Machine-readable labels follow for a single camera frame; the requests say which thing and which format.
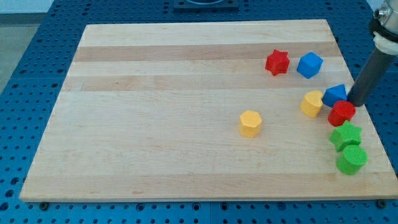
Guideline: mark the yellow hexagon block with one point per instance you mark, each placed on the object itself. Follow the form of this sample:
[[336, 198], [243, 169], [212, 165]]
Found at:
[[250, 123]]

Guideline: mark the blue triangle block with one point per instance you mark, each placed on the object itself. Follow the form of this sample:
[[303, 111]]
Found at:
[[334, 94]]

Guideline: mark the green star block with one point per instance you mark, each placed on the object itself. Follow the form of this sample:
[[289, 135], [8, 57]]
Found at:
[[345, 135]]

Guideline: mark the red cylinder block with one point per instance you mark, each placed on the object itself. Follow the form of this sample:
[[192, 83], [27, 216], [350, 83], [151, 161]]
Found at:
[[341, 111]]

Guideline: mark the wooden board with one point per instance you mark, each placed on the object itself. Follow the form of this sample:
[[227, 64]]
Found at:
[[150, 112]]

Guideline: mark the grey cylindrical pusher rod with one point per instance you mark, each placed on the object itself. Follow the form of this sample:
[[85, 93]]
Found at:
[[374, 69]]

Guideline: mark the green cylinder block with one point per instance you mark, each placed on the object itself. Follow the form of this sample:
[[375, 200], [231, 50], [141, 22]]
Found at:
[[351, 160]]

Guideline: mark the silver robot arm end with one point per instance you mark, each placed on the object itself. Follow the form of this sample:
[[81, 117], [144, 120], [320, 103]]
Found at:
[[384, 27]]

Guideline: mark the blue cube block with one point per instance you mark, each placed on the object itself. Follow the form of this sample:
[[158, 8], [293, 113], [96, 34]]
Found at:
[[309, 65]]

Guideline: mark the yellow heart block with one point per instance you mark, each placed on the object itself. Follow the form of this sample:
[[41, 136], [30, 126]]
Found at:
[[312, 103]]

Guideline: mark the red star block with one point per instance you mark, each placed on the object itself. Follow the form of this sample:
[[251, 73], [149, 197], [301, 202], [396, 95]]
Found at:
[[277, 62]]

